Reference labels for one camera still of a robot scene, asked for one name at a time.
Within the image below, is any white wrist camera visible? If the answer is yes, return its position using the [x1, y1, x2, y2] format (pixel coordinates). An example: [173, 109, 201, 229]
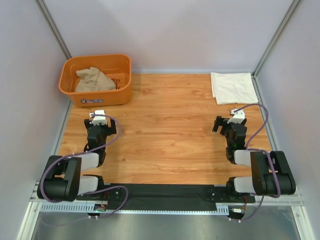
[227, 108, 246, 124]
[89, 110, 108, 126]

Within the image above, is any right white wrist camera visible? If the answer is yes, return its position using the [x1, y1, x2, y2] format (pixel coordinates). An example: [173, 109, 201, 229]
[227, 108, 246, 124]

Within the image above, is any aluminium frame post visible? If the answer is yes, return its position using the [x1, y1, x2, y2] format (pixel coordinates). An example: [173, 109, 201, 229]
[252, 0, 302, 79]
[35, 0, 72, 60]

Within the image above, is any orange plastic basket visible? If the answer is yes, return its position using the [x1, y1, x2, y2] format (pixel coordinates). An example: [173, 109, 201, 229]
[58, 54, 132, 108]

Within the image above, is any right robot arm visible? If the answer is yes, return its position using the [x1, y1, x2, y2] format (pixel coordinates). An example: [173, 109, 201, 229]
[212, 116, 296, 202]

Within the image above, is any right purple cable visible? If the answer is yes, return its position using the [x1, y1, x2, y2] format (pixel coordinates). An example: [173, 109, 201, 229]
[228, 103, 281, 223]

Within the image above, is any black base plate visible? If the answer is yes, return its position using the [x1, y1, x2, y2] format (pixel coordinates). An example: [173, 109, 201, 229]
[76, 183, 256, 211]

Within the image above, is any folded white t shirt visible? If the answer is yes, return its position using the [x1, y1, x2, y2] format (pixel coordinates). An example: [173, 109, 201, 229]
[210, 72, 258, 105]

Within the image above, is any left aluminium frame post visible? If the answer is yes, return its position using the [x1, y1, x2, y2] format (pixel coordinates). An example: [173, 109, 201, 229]
[35, 0, 72, 60]

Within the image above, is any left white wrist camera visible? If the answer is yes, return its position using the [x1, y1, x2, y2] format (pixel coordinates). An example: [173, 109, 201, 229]
[89, 110, 108, 126]

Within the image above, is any beige t shirt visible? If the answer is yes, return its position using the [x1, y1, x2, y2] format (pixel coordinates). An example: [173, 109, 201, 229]
[75, 67, 116, 93]

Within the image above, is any right aluminium frame post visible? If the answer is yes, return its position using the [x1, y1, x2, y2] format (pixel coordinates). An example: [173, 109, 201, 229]
[252, 0, 302, 79]

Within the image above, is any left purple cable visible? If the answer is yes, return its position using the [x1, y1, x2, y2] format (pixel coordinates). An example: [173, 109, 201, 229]
[39, 114, 130, 221]

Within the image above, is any slotted aluminium cable duct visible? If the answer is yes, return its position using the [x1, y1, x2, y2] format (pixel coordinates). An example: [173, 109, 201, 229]
[39, 203, 230, 216]

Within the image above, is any purple cable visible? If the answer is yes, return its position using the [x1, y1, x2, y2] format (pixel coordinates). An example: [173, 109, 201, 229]
[228, 103, 281, 223]
[39, 114, 130, 221]

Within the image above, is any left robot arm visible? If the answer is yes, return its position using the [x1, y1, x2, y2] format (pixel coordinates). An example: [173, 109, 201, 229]
[37, 113, 121, 203]

